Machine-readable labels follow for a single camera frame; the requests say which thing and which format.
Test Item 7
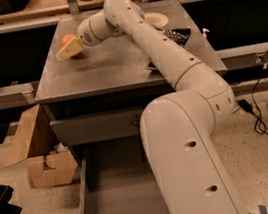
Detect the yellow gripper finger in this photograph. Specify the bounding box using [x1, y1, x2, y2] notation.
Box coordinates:
[56, 37, 84, 61]

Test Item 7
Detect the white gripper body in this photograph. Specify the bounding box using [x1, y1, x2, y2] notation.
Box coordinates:
[77, 21, 96, 46]

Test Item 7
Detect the orange fruit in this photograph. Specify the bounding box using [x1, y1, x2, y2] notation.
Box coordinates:
[60, 34, 80, 58]

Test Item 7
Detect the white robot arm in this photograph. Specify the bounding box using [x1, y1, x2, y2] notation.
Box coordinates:
[56, 0, 249, 214]

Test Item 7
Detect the grey drawer cabinet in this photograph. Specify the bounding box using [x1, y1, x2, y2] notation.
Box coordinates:
[36, 3, 226, 161]

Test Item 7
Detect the closed upper grey drawer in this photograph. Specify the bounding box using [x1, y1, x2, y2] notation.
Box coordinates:
[51, 107, 143, 146]

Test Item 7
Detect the open grey drawer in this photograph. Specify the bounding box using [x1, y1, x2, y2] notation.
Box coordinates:
[49, 120, 244, 214]

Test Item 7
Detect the white paper bowl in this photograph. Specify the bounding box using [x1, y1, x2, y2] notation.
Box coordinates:
[144, 12, 169, 28]

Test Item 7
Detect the blue chip bag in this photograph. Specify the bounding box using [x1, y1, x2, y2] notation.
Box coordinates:
[138, 23, 197, 76]

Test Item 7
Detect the brown cardboard box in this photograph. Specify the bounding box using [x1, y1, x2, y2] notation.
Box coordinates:
[4, 104, 79, 189]

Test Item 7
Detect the small white pump bottle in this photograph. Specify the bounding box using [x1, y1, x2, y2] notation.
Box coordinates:
[202, 28, 210, 38]

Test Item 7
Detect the black floor cable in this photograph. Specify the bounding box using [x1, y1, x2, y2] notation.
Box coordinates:
[231, 56, 268, 141]

